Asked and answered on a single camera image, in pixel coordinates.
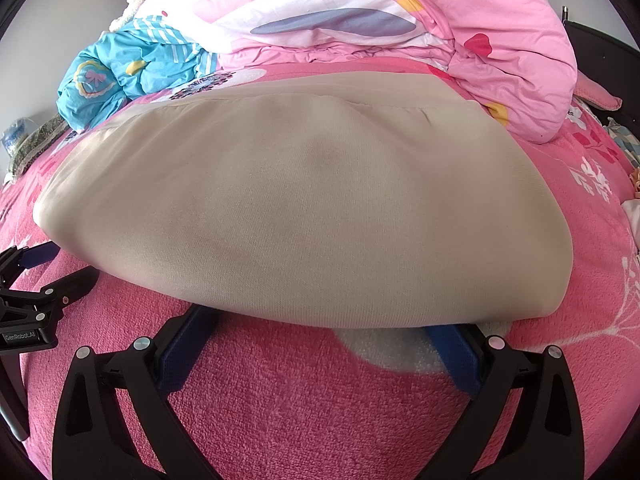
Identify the beige zip jacket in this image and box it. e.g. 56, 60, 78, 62
32, 71, 574, 331

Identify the pink and white quilt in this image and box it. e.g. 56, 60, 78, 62
135, 0, 578, 146

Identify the pale patterned cloth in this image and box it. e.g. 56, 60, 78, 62
602, 117, 640, 168

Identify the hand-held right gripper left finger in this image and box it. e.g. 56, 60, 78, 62
52, 305, 231, 480

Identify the blue patterned quilt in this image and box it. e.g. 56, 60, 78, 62
56, 16, 221, 133

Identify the dark patterned cloth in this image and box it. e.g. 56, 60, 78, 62
7, 115, 68, 178

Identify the white cloth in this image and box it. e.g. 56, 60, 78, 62
620, 200, 640, 241

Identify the pink pillow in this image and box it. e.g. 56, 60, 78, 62
572, 72, 623, 111

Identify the black chair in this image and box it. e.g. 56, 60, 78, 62
560, 5, 633, 121

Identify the white fluffy plush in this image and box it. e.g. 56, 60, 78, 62
110, 0, 151, 31

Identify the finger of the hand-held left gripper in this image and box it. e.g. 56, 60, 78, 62
0, 241, 63, 287
0, 265, 101, 323

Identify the clear plastic bag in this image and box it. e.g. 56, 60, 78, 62
0, 117, 36, 161

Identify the pink fleece blanket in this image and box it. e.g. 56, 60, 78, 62
0, 55, 640, 480

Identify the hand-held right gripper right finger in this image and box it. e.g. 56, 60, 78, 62
415, 322, 586, 480

